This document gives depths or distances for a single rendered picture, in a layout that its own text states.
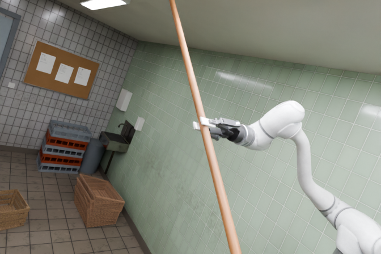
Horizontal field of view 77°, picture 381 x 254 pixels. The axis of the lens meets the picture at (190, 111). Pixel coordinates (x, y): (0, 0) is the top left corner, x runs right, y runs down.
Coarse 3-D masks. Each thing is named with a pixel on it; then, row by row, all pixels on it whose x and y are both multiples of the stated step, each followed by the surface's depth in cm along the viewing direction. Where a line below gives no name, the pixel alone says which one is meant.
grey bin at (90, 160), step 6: (90, 144) 421; (96, 144) 429; (90, 150) 422; (96, 150) 424; (102, 150) 432; (84, 156) 424; (90, 156) 423; (96, 156) 428; (84, 162) 424; (90, 162) 426; (96, 162) 433; (84, 168) 426; (90, 168) 429; (96, 168) 441
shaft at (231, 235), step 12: (180, 24) 117; (180, 36) 111; (192, 72) 100; (192, 84) 96; (192, 96) 94; (204, 132) 84; (204, 144) 83; (216, 168) 77; (216, 180) 75; (216, 192) 74; (228, 216) 69; (228, 228) 68; (228, 240) 67; (240, 252) 65
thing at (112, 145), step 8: (128, 128) 407; (104, 136) 387; (112, 136) 396; (120, 136) 414; (128, 136) 400; (104, 144) 379; (112, 144) 373; (120, 144) 381; (128, 144) 390; (112, 152) 402
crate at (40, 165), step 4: (36, 160) 401; (40, 164) 375; (44, 164) 378; (48, 164) 382; (52, 164) 385; (56, 164) 389; (60, 164) 393; (40, 168) 384; (44, 168) 389; (48, 168) 384; (52, 168) 398; (56, 168) 403; (60, 168) 395; (64, 168) 413; (68, 168) 418; (72, 168) 406; (76, 168) 422; (56, 172) 393; (60, 172) 397; (64, 172) 400; (68, 172) 404; (72, 172) 408; (76, 172) 412
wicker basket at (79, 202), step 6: (78, 192) 316; (78, 198) 319; (78, 204) 321; (84, 204) 299; (78, 210) 321; (84, 210) 301; (84, 216) 302; (102, 216) 307; (84, 222) 302; (90, 222) 308; (96, 222) 305; (102, 222) 311; (108, 222) 322; (114, 222) 324
